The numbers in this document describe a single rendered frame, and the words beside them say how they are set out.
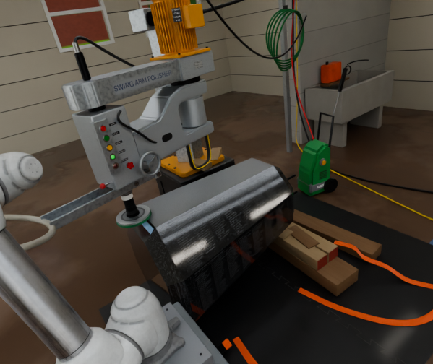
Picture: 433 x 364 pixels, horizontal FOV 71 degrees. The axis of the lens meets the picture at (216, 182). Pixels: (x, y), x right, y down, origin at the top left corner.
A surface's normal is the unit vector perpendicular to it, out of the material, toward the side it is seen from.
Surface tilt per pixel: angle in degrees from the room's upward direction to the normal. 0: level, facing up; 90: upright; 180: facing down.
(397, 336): 0
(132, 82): 90
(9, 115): 90
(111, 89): 90
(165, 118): 90
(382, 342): 0
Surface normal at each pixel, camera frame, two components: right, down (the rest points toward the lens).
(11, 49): 0.58, 0.29
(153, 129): 0.76, 0.19
